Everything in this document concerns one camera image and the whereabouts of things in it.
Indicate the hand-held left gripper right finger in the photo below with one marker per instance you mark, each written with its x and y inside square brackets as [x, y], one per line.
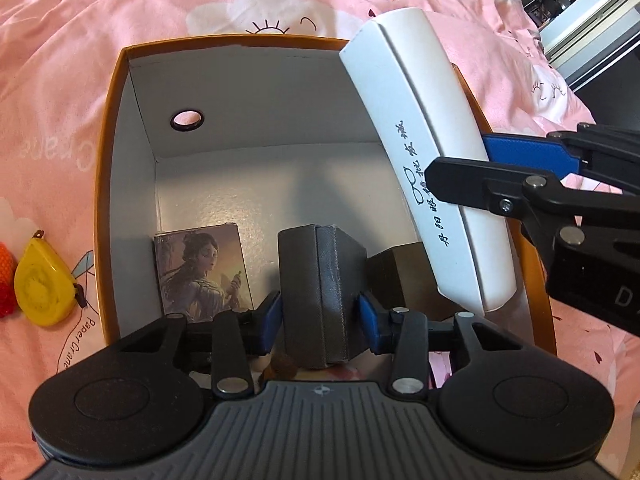
[367, 320]

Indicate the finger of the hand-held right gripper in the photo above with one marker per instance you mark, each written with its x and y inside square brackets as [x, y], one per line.
[480, 185]
[525, 152]

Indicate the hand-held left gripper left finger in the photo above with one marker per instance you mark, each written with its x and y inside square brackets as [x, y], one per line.
[270, 320]

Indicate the grey leather box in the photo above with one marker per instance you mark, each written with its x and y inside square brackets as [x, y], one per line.
[310, 285]

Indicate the long white box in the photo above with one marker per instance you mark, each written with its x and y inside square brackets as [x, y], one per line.
[430, 135]

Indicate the orange cardboard box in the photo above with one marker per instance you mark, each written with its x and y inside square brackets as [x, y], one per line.
[260, 170]

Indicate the dark brown box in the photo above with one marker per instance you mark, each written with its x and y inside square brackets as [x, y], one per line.
[400, 270]

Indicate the card box with figure print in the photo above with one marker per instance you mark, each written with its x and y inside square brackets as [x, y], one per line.
[200, 270]

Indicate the white door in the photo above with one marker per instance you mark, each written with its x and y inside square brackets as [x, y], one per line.
[600, 25]

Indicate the yellow tape measure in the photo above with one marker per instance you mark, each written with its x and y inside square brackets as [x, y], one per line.
[40, 285]

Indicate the red textured toy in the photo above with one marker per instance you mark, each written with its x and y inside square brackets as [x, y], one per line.
[5, 280]

